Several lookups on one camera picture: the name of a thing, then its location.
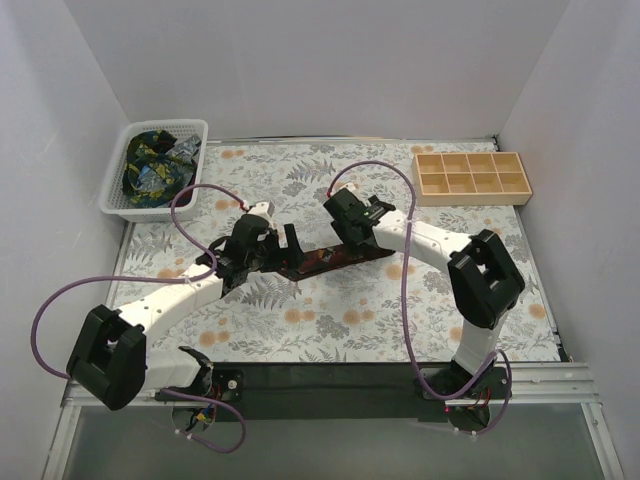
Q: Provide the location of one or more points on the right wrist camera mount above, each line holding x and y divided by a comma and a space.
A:
350, 186

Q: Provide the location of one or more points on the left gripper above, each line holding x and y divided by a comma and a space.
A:
279, 245

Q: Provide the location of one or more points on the silver blue patterned tie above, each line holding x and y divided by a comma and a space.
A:
157, 177

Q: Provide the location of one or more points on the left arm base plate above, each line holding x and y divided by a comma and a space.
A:
222, 384

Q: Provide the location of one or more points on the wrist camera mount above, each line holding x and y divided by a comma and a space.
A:
263, 209
350, 186

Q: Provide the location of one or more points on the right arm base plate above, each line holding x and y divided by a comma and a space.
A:
448, 380

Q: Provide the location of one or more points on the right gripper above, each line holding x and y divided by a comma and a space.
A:
343, 220

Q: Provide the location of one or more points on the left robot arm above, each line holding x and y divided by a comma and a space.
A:
113, 357

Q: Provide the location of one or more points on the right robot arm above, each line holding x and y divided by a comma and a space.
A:
485, 281

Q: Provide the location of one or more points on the wooden compartment box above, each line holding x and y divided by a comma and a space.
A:
470, 179

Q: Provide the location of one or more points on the floral table mat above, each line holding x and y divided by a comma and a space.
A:
378, 311

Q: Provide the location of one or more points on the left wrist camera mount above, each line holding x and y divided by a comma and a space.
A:
263, 209

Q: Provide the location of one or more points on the white plastic basket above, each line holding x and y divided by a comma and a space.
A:
113, 201

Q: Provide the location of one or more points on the dark red patterned tie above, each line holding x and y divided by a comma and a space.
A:
332, 258

